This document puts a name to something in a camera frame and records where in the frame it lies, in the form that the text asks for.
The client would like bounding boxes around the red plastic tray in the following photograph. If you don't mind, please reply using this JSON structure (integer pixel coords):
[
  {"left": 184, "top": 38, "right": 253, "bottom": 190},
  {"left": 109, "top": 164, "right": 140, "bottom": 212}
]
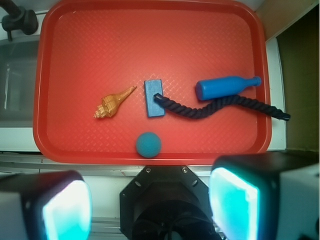
[{"left": 33, "top": 0, "right": 272, "bottom": 165}]

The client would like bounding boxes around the golden conch shell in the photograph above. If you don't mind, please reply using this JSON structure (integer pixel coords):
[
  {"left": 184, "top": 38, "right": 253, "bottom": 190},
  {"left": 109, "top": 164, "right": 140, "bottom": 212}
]
[{"left": 93, "top": 85, "right": 137, "bottom": 119}]

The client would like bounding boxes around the blue rectangular block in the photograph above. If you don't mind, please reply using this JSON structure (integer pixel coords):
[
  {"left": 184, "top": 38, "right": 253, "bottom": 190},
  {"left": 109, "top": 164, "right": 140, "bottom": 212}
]
[{"left": 144, "top": 79, "right": 166, "bottom": 118}]

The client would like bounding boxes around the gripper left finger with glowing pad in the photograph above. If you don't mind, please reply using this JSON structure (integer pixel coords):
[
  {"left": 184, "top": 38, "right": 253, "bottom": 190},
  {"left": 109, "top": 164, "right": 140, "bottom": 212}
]
[{"left": 0, "top": 170, "right": 93, "bottom": 240}]

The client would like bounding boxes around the clear plastic bin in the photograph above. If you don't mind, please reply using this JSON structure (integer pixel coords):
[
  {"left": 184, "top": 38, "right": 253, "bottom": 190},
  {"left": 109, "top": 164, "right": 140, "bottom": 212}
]
[{"left": 0, "top": 40, "right": 39, "bottom": 128}]

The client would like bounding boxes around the blue foam ball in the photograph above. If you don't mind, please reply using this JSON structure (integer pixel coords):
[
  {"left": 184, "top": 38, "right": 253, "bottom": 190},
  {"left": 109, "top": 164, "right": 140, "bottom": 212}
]
[{"left": 135, "top": 132, "right": 162, "bottom": 159}]

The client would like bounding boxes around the blue plastic bottle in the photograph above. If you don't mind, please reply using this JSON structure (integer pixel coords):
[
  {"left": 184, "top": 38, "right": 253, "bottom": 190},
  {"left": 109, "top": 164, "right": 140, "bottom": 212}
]
[{"left": 195, "top": 76, "right": 262, "bottom": 101}]

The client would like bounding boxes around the dark navy twisted rope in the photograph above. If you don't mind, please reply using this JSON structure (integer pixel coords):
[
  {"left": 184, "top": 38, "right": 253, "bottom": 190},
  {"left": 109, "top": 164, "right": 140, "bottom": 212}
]
[{"left": 153, "top": 92, "right": 292, "bottom": 122}]

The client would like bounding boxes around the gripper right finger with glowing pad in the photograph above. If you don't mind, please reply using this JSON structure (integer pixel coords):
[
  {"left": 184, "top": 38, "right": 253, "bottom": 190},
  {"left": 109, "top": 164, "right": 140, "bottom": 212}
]
[{"left": 208, "top": 151, "right": 320, "bottom": 240}]

